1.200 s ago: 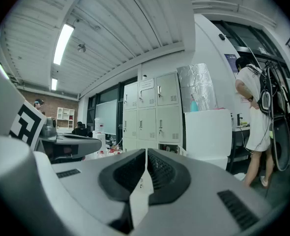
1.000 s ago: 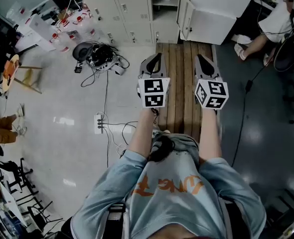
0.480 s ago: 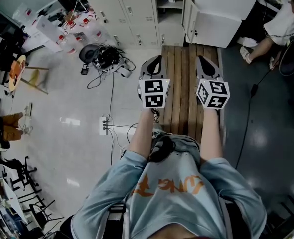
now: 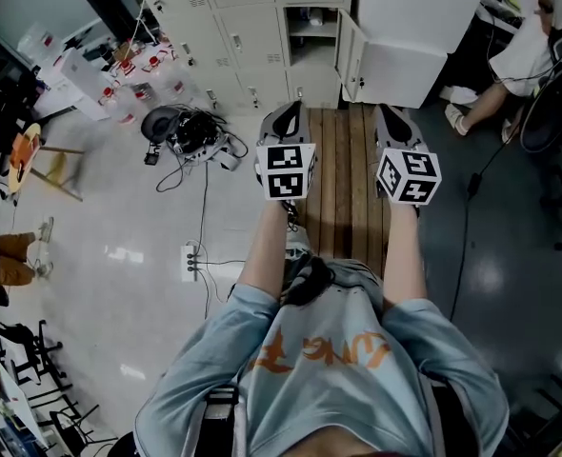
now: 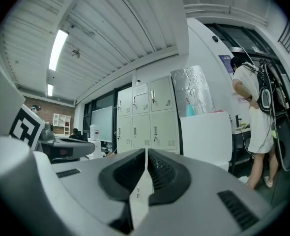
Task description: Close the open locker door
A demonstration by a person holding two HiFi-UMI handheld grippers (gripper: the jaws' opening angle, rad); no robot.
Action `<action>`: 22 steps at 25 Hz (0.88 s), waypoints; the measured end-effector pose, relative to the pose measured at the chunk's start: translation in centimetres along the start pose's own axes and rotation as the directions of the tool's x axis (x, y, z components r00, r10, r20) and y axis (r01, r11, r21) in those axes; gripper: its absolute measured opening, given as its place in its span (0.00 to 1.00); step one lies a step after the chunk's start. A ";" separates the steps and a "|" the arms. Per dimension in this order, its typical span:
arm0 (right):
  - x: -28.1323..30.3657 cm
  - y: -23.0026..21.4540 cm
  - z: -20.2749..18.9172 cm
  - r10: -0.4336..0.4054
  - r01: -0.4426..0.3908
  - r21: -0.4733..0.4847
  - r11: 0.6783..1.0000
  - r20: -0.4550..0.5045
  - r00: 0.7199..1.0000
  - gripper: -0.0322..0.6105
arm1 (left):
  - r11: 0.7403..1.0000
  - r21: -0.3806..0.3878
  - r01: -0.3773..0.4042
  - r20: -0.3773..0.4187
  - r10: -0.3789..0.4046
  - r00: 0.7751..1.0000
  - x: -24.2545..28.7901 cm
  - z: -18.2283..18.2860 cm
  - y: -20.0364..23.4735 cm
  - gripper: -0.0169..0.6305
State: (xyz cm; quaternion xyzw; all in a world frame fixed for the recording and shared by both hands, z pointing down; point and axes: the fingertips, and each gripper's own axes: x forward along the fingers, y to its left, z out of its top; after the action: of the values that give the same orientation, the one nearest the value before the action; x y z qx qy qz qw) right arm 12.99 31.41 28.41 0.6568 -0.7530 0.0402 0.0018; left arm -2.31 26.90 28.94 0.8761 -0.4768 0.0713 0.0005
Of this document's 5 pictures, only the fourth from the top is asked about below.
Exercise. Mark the wooden stool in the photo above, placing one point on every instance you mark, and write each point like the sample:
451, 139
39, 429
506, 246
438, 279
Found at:
26, 155

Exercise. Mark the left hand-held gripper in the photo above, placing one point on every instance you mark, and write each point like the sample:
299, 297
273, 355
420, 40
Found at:
286, 172

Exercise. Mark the white power strip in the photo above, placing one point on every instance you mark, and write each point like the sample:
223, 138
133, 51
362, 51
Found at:
189, 262

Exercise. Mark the group of clear water bottles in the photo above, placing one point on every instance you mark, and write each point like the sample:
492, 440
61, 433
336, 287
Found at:
138, 79

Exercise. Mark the person's right forearm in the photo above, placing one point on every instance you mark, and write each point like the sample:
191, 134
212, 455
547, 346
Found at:
402, 255

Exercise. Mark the person's left forearm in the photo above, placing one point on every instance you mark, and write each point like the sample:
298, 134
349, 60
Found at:
266, 250

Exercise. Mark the wooden slatted platform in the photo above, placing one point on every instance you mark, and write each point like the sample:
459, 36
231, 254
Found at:
340, 184

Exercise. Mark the black office chair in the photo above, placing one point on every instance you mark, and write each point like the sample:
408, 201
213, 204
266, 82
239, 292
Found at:
555, 112
38, 350

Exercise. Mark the grey metal locker cabinet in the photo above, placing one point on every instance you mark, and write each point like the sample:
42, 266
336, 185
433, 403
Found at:
252, 31

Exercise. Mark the white plastic bag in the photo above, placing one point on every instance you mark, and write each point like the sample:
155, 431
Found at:
459, 95

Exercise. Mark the light blue shirt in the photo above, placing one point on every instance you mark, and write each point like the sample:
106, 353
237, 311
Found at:
328, 388

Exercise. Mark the glass whiteboard panel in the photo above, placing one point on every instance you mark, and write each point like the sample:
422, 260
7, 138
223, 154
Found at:
38, 7

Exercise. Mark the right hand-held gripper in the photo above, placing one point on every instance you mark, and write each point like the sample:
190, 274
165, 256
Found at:
407, 176

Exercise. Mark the white cardboard box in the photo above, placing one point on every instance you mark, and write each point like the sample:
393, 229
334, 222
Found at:
74, 84

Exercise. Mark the large white block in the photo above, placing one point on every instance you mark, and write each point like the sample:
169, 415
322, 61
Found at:
405, 26

